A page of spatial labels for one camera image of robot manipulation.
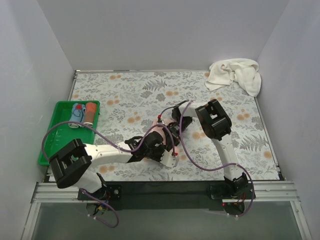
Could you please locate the aluminium frame rail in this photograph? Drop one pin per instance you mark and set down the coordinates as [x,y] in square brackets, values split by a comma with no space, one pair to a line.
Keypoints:
[265,191]

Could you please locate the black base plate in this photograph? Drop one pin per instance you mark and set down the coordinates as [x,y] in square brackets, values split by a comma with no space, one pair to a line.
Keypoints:
[106,193]
[219,190]

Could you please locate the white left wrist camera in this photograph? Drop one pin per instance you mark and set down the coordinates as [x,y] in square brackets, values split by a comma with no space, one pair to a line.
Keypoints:
[168,160]

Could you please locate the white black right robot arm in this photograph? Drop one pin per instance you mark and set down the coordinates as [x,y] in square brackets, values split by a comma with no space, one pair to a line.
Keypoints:
[216,125]

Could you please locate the blue rolled towel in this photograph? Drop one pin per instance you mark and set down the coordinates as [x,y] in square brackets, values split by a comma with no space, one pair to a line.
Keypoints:
[77,115]

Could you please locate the orange rolled towel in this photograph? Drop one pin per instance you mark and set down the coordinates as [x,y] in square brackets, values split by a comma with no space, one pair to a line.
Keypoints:
[90,113]

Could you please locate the pink towel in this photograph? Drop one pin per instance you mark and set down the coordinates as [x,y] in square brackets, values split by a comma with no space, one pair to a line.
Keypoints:
[160,130]

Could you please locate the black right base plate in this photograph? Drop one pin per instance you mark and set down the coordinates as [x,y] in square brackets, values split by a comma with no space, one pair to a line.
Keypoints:
[219,190]

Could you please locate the white towel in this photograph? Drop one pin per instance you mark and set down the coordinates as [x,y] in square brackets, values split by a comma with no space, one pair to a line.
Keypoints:
[243,71]

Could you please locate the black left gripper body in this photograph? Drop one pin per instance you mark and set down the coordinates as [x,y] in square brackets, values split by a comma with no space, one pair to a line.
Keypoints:
[162,144]

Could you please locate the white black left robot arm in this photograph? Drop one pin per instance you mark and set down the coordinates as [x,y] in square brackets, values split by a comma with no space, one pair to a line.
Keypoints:
[71,164]

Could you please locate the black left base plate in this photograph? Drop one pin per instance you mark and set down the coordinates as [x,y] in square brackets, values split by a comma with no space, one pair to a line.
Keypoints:
[106,193]

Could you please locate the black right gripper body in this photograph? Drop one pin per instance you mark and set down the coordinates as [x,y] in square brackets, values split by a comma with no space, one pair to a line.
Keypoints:
[176,130]

